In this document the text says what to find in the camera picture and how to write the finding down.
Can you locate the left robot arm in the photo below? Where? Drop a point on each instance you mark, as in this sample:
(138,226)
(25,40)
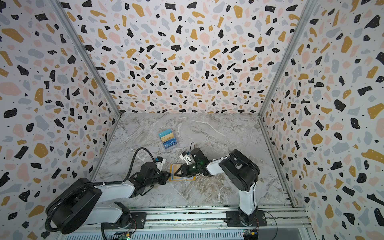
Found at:
(89,203)

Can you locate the yellow card holder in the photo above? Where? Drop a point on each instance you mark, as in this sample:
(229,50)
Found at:
(187,178)

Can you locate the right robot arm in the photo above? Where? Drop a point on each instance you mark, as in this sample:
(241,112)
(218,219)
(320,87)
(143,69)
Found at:
(239,169)

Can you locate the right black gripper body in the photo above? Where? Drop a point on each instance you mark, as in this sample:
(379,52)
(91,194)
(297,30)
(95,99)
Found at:
(186,170)

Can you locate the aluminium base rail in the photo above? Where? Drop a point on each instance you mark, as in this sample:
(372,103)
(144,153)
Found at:
(283,222)

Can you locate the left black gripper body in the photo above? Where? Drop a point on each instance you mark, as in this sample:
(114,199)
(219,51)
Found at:
(158,179)

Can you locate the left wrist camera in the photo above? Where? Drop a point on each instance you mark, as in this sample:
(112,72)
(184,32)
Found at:
(160,161)

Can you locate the white ventilation grille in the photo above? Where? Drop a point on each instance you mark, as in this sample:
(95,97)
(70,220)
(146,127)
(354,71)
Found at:
(166,235)

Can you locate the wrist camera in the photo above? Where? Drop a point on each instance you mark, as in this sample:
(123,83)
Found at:
(186,156)
(160,161)

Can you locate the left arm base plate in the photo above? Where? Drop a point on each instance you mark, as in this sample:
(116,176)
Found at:
(131,221)

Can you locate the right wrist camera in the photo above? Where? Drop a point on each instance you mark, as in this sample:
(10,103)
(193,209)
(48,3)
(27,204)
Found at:
(186,156)

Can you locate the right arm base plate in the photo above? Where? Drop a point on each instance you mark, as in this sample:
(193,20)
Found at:
(239,219)

